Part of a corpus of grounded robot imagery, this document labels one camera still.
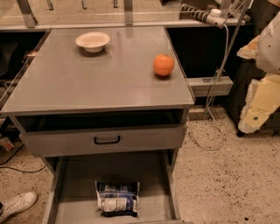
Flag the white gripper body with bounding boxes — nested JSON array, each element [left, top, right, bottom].
[[255, 11, 280, 74]]

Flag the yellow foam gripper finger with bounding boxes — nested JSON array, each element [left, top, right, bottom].
[[237, 36, 260, 60], [238, 73, 280, 134]]

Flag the blue chip bag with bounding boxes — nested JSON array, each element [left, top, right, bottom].
[[94, 181, 140, 216]]

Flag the grey top drawer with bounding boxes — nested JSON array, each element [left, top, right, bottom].
[[18, 109, 186, 157]]

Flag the grey metal drawer cabinet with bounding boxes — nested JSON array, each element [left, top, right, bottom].
[[0, 25, 196, 224]]

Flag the grey open middle drawer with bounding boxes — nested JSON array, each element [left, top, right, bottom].
[[42, 150, 183, 224]]

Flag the dark grey cabinet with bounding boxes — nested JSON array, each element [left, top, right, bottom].
[[237, 0, 280, 135]]

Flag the white power strip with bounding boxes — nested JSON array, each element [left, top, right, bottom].
[[181, 3, 226, 29]]

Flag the orange fruit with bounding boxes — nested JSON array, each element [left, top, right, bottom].
[[153, 54, 174, 76]]

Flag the white paper bowl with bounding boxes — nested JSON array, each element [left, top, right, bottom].
[[75, 31, 110, 53]]

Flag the grey back shelf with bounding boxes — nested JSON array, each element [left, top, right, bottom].
[[0, 0, 254, 31]]

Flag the white sneaker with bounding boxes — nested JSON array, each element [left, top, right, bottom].
[[0, 192, 39, 224]]

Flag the grey metal rail beam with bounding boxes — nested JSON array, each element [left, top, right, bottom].
[[186, 76, 233, 97]]

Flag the white cable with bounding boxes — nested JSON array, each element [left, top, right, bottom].
[[186, 24, 230, 151]]

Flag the black drawer handle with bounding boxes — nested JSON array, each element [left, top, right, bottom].
[[94, 136, 121, 145]]

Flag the black floor cable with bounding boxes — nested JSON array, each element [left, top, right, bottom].
[[0, 143, 47, 174]]

